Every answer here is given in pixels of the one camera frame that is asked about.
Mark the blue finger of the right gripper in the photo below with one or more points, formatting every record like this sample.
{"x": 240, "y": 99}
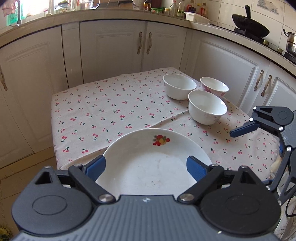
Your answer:
{"x": 244, "y": 129}

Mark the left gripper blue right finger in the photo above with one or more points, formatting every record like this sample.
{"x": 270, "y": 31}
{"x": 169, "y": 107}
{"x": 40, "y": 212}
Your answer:
{"x": 208, "y": 179}

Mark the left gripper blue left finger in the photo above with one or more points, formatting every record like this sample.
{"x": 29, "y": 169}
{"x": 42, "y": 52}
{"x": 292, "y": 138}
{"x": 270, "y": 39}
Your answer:
{"x": 84, "y": 177}

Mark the white fruit plate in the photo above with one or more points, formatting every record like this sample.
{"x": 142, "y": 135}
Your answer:
{"x": 150, "y": 162}

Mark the white pink floral bowl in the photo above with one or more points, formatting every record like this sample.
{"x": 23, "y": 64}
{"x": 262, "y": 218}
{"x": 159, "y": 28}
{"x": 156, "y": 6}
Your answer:
{"x": 214, "y": 86}

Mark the chrome kitchen faucet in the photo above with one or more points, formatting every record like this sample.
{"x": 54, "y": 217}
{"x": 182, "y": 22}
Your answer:
{"x": 14, "y": 19}

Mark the cherry print tablecloth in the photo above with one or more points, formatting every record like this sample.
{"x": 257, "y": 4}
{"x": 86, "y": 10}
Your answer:
{"x": 88, "y": 118}

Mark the steel cooking pot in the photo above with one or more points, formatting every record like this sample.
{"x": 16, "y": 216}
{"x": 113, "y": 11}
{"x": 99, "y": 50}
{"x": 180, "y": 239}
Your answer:
{"x": 291, "y": 43}

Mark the black wok on stove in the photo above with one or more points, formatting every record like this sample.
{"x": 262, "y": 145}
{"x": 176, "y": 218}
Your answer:
{"x": 247, "y": 23}

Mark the white plastic tray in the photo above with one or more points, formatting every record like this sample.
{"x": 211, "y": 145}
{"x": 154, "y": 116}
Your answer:
{"x": 193, "y": 17}

